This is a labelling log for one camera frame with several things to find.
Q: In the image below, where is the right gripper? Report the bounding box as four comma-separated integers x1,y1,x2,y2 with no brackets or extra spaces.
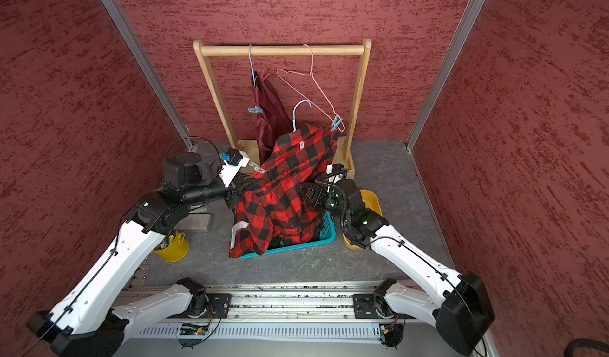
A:
297,183,351,222

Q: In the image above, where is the white clothespin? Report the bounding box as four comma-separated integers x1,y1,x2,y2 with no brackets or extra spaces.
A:
248,161,266,174

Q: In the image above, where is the red black plaid shirt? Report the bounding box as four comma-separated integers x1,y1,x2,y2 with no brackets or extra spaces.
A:
228,124,339,259

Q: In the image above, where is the blue wire hanger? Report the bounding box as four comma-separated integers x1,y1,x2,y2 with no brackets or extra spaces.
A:
248,44,259,88
291,99,313,133

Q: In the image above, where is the pink wire hanger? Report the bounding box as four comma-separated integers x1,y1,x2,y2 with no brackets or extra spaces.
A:
276,44,346,133

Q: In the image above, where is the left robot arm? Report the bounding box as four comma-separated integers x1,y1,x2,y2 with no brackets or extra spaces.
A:
27,149,250,356

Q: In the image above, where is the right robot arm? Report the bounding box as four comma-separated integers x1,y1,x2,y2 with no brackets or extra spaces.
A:
298,179,496,356

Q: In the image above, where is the teal plastic basket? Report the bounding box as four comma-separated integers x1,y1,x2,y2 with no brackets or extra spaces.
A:
230,211,336,259

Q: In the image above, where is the grey metal tin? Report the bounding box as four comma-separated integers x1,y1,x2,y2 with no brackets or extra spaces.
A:
175,213,213,232

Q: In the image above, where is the yellow plastic tray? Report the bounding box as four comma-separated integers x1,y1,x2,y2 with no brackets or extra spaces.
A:
343,189,383,251

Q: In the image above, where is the wooden clothes rack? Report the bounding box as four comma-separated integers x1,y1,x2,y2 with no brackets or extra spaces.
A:
193,39,372,178

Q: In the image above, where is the yellow cup with tools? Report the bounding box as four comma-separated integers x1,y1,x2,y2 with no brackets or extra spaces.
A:
152,232,190,263

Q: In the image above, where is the maroon satin shirt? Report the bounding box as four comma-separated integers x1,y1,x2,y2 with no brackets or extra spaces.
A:
252,73,293,164

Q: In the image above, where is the teal clothespin on plaid shirt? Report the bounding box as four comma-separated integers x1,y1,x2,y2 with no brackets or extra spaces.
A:
247,106,264,114

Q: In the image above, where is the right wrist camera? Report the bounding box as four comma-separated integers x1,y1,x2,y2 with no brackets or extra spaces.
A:
326,164,348,184

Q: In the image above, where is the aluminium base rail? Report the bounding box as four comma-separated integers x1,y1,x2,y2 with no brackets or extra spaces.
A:
80,280,486,344

